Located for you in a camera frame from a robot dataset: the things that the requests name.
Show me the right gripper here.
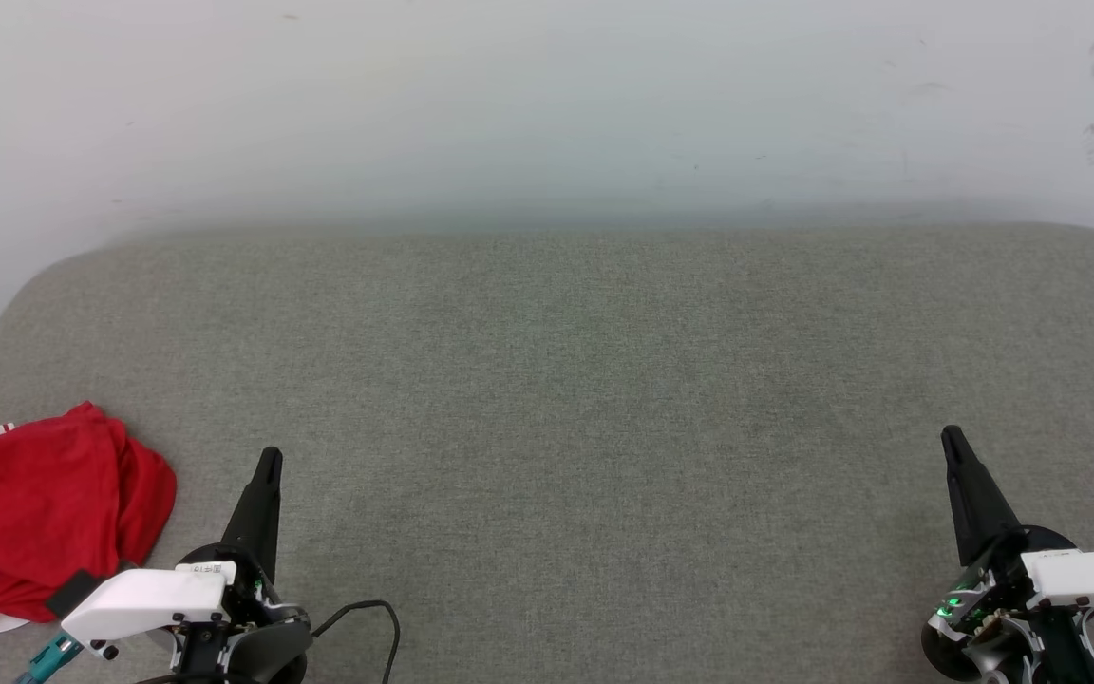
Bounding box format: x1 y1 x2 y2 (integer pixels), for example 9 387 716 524
920 425 1094 684

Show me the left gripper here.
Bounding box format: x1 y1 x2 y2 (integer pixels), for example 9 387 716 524
172 446 315 684

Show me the red white jersey shirt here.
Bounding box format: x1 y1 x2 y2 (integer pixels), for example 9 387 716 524
0 402 178 645

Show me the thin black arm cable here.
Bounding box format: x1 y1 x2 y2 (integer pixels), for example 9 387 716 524
310 600 403 684

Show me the teal cable connector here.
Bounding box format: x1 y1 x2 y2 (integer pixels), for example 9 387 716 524
15 632 83 684

